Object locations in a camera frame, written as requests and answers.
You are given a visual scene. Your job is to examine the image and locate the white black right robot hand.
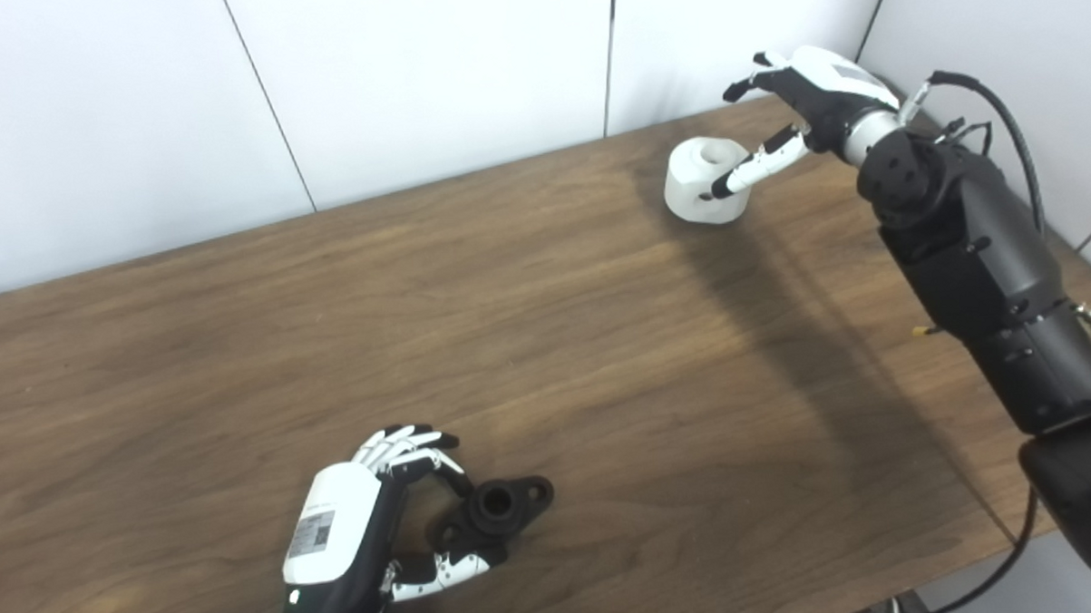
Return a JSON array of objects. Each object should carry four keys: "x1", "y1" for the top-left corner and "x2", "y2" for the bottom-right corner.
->
[{"x1": 707, "y1": 43, "x2": 905, "y2": 199}]

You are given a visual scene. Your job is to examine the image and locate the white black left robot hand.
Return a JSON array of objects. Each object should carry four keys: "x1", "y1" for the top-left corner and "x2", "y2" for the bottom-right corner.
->
[{"x1": 276, "y1": 422, "x2": 493, "y2": 613}]

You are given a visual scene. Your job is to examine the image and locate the round white piece with holes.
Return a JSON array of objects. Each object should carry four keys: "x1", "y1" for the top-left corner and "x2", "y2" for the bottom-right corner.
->
[{"x1": 662, "y1": 134, "x2": 752, "y2": 225}]

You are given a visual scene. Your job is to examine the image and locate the black holder with flange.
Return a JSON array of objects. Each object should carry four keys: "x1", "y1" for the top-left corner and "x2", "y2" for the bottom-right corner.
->
[{"x1": 424, "y1": 474, "x2": 558, "y2": 566}]

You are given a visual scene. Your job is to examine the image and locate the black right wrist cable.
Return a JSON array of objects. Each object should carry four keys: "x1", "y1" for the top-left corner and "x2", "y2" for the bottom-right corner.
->
[{"x1": 901, "y1": 67, "x2": 1047, "y2": 240}]

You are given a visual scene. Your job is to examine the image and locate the black hanging arm cable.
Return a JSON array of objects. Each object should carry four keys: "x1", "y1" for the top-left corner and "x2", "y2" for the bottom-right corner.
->
[{"x1": 833, "y1": 484, "x2": 1046, "y2": 613}]

